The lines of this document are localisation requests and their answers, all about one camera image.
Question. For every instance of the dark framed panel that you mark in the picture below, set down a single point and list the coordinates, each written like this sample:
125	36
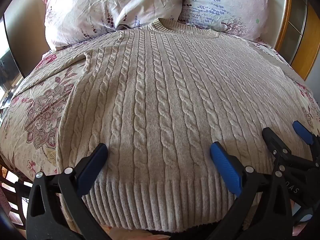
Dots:
10	52

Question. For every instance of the dark wooden chair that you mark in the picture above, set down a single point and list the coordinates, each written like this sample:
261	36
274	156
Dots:
11	192

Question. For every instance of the pink pillow with purple flowers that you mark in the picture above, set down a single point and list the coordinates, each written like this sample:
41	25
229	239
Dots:
225	5

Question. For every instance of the floral bed sheet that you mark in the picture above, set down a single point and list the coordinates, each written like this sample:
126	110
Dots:
37	110

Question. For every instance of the pink floral pillow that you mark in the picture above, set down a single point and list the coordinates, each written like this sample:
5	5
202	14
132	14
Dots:
105	7

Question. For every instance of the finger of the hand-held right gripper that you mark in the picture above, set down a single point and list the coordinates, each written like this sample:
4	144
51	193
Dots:
302	131
276	141

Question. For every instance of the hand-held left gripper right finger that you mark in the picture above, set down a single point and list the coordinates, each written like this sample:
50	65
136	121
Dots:
225	167

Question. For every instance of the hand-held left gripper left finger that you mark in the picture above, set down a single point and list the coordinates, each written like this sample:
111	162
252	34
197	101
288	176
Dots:
92	165

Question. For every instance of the wooden bed headboard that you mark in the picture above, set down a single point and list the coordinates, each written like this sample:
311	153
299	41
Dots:
303	37

